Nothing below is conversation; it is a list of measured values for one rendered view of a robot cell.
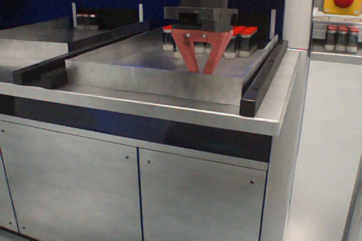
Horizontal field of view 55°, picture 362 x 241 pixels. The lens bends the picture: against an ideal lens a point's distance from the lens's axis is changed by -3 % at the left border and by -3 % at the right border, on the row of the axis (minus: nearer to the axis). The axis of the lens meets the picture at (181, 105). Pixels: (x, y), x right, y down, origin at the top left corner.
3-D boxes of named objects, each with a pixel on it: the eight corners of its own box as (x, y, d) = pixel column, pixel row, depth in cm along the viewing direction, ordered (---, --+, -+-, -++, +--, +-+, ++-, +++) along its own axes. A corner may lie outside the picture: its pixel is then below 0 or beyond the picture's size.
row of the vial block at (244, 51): (165, 48, 74) (165, 26, 73) (251, 55, 68) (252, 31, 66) (161, 50, 72) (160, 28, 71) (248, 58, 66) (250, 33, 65)
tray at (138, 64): (161, 42, 82) (161, 26, 81) (276, 51, 73) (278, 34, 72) (67, 83, 52) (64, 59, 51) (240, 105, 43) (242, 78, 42)
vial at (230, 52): (225, 55, 68) (226, 31, 66) (236, 57, 67) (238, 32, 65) (222, 58, 66) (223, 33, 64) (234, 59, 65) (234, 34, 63)
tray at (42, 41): (70, 28, 103) (68, 16, 101) (150, 33, 94) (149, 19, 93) (-28, 53, 73) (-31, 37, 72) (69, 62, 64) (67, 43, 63)
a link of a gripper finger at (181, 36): (234, 83, 49) (238, 13, 46) (221, 94, 42) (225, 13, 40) (187, 78, 51) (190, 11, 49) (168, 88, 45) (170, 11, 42)
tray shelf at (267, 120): (57, 34, 105) (56, 28, 104) (302, 52, 82) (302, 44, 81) (-105, 77, 63) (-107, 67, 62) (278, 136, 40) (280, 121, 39)
